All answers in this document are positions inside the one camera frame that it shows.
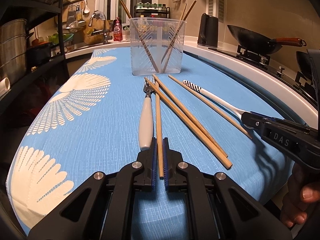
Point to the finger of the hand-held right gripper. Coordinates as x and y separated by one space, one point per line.
252 121

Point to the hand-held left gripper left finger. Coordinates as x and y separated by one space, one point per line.
153 160

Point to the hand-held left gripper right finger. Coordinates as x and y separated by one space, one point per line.
165 160

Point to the clear plastic utensil holder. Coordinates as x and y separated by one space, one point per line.
135 65

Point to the person's right hand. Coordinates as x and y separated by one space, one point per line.
307 190

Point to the black gas stove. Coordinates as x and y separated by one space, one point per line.
252 55

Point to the black electric kettle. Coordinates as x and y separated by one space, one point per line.
207 32

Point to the red dish soap bottle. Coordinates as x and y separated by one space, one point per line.
117 32

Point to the steel kitchen faucet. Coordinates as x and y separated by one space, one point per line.
105 33

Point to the wooden cutting board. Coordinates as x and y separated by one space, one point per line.
88 36

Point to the black spice rack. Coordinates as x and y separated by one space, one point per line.
152 8

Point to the green colander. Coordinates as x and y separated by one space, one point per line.
62 38

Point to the row of green-lidded spice jars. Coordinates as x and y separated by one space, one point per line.
147 5

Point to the black cooking pot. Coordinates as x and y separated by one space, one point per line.
38 55

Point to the black metal shelf rack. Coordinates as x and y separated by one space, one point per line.
61 30

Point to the white hanging ladle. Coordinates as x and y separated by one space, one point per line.
86 10

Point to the steel grater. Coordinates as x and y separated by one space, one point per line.
71 15

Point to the white roll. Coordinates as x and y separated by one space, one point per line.
4 85

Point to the steel stockpot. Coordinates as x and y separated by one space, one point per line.
12 52

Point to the white wall vent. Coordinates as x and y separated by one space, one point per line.
211 5
221 7

